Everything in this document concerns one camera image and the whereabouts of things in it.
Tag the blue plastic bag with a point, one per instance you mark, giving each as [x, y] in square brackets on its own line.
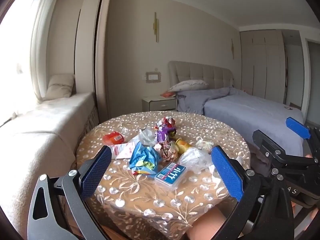
[142, 157]

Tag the purple wrapper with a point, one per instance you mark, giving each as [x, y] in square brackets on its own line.
[162, 133]

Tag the white sheer curtain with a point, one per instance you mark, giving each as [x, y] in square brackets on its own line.
[42, 42]

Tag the cream cushion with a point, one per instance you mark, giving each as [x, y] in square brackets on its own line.
[60, 85]

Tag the small dark object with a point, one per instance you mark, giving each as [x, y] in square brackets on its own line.
[289, 108]

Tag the cream window seat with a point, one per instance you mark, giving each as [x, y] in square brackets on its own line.
[37, 135]

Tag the white pillow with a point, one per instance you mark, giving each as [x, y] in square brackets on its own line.
[187, 85]

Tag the wall socket panel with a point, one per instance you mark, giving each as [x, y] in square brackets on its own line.
[152, 77]

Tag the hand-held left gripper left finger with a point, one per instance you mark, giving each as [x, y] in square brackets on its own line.
[97, 172]

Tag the yellow snack wrapper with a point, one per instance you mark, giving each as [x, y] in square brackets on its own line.
[182, 143]

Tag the crumpled brown wrapper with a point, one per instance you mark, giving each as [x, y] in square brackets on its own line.
[167, 150]

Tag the crumpled red-white wrapper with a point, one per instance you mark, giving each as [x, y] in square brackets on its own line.
[167, 122]

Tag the white red-print packet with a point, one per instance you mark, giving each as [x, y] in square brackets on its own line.
[122, 150]

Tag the gold wall lamp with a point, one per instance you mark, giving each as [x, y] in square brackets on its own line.
[155, 27]

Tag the beige tufted headboard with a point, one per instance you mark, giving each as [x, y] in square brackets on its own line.
[200, 72]

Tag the crumpled white tissue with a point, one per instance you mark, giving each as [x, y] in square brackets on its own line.
[202, 143]

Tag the beige embroidered tablecloth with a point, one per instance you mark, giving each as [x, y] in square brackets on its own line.
[150, 195]

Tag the white plastic bag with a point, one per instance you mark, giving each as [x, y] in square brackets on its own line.
[147, 136]

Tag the grey nightstand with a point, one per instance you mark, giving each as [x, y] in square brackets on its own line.
[158, 103]

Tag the white door frame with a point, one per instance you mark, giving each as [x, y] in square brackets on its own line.
[303, 80]

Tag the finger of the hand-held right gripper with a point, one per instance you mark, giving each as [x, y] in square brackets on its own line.
[265, 140]
[297, 127]

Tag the clear plastic bag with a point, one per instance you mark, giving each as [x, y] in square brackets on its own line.
[193, 158]

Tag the clear box with blue label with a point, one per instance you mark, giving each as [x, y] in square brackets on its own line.
[171, 173]

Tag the double bed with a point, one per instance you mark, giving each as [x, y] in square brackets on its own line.
[250, 112]

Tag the orange-red snack packet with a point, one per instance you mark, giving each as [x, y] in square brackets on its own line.
[113, 137]

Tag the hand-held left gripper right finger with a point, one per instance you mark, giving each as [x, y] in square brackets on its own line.
[227, 172]

